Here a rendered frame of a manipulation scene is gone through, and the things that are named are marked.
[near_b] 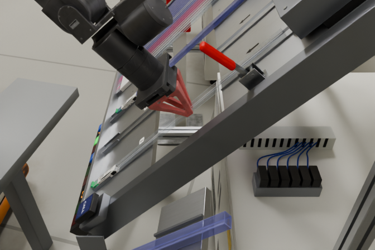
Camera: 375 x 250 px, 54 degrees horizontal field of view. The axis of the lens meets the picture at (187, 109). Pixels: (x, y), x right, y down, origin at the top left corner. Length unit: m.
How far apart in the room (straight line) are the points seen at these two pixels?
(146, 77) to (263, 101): 0.19
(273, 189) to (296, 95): 0.43
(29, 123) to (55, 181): 0.67
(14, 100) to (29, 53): 1.54
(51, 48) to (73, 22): 2.33
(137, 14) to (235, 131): 0.22
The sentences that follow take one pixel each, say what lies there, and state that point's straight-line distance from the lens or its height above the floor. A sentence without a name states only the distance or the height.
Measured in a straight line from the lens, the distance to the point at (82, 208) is 0.72.
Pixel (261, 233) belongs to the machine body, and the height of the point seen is 0.62.
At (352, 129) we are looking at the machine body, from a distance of 1.20.
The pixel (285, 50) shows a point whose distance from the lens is 0.57.
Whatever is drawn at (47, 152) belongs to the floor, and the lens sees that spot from 2.02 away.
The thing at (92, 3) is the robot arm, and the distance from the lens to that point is 0.57.
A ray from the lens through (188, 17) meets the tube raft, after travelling 0.96.
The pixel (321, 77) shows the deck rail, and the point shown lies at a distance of 0.53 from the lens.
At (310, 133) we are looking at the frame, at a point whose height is 0.66.
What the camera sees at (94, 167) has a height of 0.73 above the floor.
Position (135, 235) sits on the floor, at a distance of 1.61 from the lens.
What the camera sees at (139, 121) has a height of 0.81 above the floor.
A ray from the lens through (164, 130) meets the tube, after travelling 0.68.
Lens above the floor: 1.36
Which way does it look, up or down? 39 degrees down
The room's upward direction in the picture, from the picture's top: straight up
